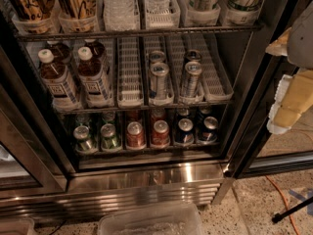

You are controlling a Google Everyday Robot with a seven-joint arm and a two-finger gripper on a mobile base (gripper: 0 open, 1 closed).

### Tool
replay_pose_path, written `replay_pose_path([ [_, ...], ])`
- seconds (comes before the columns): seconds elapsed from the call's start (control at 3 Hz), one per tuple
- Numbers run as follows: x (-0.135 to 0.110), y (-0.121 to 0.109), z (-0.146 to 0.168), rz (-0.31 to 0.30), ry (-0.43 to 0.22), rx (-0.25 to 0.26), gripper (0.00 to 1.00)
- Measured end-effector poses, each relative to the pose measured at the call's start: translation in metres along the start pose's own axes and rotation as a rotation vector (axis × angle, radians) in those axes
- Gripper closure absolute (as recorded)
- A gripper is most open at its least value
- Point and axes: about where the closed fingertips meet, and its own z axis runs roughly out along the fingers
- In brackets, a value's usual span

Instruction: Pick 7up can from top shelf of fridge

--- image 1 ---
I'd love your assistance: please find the tea bottle back right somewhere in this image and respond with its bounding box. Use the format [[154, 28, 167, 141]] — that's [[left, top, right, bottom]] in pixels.
[[84, 39, 107, 61]]

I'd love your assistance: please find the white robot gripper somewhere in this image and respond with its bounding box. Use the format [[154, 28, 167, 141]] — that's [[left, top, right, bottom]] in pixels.
[[265, 1, 313, 134]]

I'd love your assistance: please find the red soda can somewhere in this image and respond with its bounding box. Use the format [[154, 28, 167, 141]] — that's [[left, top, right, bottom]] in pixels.
[[126, 121, 146, 148], [152, 120, 170, 146]]

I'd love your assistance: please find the green soda can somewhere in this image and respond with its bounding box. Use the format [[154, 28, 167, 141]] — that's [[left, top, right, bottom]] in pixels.
[[101, 123, 120, 150], [73, 125, 97, 154]]

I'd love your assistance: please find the slim silver can front right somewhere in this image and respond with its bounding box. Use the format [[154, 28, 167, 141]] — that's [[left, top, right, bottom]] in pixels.
[[180, 62, 202, 98]]

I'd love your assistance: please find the clear water bottle left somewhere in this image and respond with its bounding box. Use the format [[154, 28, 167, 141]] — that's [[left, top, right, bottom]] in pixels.
[[104, 0, 135, 31]]

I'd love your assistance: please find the stainless steel fridge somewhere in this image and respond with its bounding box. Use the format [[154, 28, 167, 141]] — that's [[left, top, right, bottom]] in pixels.
[[0, 0, 312, 220]]

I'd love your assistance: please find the empty white tray right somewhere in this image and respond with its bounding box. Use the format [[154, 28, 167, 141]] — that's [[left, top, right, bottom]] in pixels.
[[191, 33, 234, 102]]

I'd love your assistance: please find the blue soda can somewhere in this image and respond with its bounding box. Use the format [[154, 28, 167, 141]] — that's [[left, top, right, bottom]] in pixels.
[[175, 118, 194, 145], [198, 117, 218, 143]]

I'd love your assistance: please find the slim silver can back right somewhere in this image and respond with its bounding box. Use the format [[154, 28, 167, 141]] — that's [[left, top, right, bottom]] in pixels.
[[184, 49, 201, 63]]

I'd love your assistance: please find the slim silver can front left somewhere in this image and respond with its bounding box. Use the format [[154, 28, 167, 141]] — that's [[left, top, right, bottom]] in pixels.
[[149, 62, 169, 100]]

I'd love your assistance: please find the clear bin corner left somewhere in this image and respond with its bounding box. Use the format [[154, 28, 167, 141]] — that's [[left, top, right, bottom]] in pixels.
[[0, 218, 37, 235]]

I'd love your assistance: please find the tea bottle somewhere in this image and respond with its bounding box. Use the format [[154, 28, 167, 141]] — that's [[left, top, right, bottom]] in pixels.
[[47, 41, 71, 64], [38, 49, 80, 111], [84, 39, 107, 61], [77, 47, 111, 108]]

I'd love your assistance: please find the tea bottle back left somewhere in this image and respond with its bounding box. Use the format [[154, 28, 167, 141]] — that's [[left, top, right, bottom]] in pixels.
[[47, 41, 71, 64]]

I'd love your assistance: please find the slim silver can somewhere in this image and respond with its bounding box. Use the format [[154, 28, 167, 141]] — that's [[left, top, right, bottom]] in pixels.
[[149, 62, 169, 100], [180, 62, 202, 98], [149, 50, 165, 64], [184, 49, 201, 63]]

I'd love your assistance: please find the blue soda can front right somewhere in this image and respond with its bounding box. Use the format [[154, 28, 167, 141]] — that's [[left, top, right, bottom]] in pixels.
[[198, 117, 218, 143]]

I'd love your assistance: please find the red soda can front right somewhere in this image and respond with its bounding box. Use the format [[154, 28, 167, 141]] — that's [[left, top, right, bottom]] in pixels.
[[152, 120, 170, 146]]

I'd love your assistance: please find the black stand leg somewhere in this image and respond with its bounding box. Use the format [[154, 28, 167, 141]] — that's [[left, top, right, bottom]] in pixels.
[[272, 197, 313, 223]]

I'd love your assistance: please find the red soda can front left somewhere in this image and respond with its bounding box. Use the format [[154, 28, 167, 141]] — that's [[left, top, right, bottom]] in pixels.
[[126, 121, 146, 148]]

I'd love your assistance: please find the tea bottle front left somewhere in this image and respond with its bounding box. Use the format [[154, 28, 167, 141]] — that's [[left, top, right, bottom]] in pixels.
[[38, 49, 80, 111]]

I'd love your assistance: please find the green soda can front left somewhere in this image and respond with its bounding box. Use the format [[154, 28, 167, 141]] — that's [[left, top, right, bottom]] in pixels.
[[73, 125, 97, 154]]

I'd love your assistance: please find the blue soda can front left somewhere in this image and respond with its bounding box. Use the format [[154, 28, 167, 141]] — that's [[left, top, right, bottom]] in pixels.
[[175, 118, 194, 145]]

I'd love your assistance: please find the clear plastic bin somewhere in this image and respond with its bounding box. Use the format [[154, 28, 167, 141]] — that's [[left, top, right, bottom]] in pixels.
[[97, 203, 204, 235]]

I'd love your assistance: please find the tea bottle front right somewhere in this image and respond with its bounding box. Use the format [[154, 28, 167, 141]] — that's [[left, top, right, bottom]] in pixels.
[[77, 47, 111, 108]]

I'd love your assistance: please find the slim silver can back left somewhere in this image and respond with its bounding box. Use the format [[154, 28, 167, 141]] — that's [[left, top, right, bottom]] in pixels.
[[149, 50, 165, 64]]

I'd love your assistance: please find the orange cable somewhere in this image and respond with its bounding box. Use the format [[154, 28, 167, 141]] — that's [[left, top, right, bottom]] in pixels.
[[264, 174, 301, 235]]

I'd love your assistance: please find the green soda can front right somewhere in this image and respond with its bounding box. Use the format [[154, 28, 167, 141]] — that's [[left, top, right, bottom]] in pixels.
[[101, 123, 120, 150]]

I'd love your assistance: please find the empty white shelf tray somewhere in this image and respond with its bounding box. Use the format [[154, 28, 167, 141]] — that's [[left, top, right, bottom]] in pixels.
[[117, 37, 144, 108]]

